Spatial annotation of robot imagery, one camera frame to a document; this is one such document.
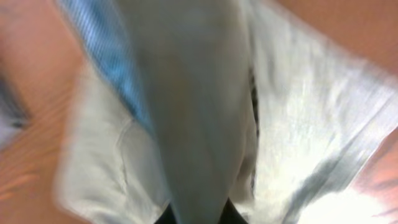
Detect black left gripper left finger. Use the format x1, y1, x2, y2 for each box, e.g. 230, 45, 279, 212
154, 204, 176, 224

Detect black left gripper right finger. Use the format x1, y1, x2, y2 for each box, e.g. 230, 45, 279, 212
219, 198, 248, 224

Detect light khaki shorts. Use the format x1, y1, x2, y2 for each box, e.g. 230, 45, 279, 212
57, 1, 397, 223

